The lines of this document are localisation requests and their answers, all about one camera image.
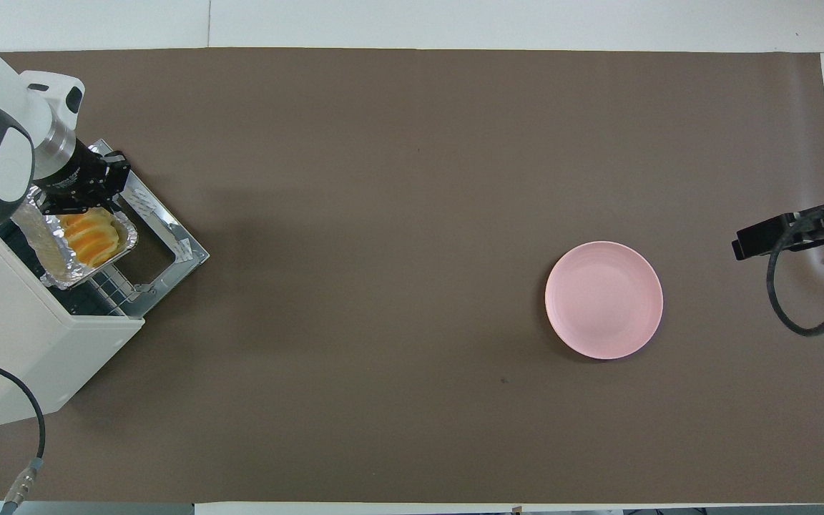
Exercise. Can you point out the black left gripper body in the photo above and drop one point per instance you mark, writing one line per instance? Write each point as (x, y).
(79, 175)

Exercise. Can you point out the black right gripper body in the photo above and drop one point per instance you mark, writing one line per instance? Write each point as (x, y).
(777, 236)

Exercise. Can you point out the sliced yellow bread loaf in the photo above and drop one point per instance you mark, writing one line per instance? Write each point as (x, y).
(90, 239)

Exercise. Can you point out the aluminium foil tray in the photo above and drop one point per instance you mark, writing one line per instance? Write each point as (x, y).
(122, 247)

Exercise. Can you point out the glass oven door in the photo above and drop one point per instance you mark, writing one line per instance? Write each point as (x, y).
(176, 236)

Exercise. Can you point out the cream toaster oven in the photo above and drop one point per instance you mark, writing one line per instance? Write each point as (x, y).
(26, 343)

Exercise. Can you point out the pink round plate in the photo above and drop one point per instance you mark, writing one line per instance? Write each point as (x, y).
(604, 300)

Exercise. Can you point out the brown table mat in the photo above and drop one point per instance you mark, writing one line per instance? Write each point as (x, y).
(383, 214)

